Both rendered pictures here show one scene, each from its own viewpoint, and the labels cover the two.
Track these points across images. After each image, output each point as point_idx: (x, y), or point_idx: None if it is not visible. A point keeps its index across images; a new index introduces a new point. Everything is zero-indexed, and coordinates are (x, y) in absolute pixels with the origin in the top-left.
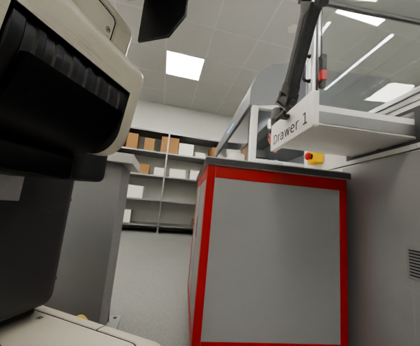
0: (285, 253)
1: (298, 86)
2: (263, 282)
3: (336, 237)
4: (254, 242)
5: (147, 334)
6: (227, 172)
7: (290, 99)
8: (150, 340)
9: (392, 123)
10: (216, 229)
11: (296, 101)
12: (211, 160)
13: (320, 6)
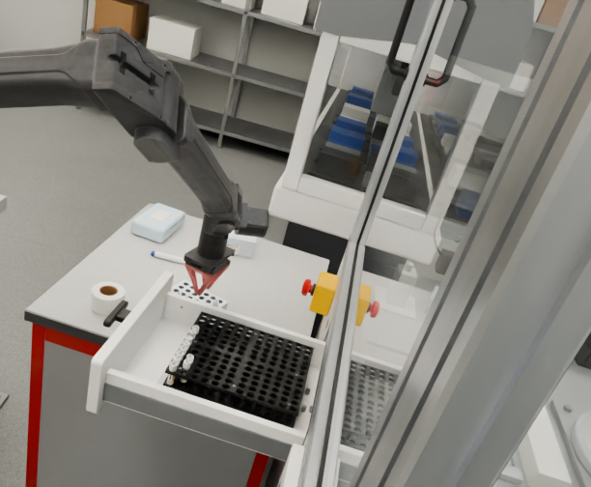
0: (154, 463)
1: (226, 210)
2: (118, 481)
3: (244, 470)
4: (107, 437)
5: (26, 438)
6: (65, 339)
7: (218, 221)
8: (25, 448)
9: (254, 435)
10: (50, 407)
11: (239, 222)
12: (34, 318)
13: (156, 162)
